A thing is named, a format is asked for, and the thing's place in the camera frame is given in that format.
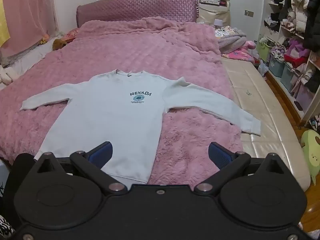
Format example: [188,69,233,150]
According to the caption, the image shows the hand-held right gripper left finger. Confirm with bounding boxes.
[37,141,128,197]

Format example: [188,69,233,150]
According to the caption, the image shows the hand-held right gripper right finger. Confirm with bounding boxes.
[194,142,286,197]

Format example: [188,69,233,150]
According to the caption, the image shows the white printed sweatshirt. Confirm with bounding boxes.
[19,69,262,187]

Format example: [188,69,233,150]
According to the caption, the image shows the green avocado plush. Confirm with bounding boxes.
[300,129,320,185]

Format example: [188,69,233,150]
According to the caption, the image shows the white shelf unit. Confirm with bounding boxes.
[265,0,320,128]

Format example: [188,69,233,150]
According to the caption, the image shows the blue-grey storage bin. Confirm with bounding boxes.
[280,62,295,93]
[268,55,285,78]

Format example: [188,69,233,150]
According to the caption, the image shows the pink printed cloth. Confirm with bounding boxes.
[226,40,257,63]

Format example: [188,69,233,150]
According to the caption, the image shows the pink fluffy blanket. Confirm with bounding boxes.
[0,16,244,188]

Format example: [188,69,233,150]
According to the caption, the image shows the green basket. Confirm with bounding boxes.
[257,37,273,63]

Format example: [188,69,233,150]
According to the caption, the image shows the grey fluffy blanket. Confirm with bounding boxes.
[216,31,248,54]

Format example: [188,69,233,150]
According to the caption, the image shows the brown plush toy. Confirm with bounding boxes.
[52,39,67,51]

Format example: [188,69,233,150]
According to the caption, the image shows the white bedsheet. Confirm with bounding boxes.
[0,31,65,90]

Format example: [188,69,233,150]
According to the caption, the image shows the red cloth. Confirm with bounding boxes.
[285,55,308,68]

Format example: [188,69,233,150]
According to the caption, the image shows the white fluffy slippers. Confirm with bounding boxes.
[0,69,17,84]

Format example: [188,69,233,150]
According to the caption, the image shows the black and white patterned cloth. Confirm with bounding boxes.
[0,214,15,240]

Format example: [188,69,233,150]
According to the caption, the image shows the red floral pillow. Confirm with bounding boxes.
[62,29,79,42]

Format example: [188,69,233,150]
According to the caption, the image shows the colourful printed pillow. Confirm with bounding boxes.
[215,26,239,38]

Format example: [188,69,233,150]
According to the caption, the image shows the cream nightstand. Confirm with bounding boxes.
[197,2,232,27]

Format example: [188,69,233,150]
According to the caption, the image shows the pink quilted headboard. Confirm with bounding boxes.
[76,0,200,28]

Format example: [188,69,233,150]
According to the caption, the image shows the pink curtain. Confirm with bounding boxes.
[0,0,59,67]

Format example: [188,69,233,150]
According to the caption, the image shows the black jacket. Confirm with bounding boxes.
[302,0,320,53]

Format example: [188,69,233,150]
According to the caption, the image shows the yellow cloth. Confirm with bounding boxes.
[0,0,11,47]

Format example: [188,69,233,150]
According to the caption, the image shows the white puffer jacket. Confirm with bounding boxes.
[290,0,313,33]

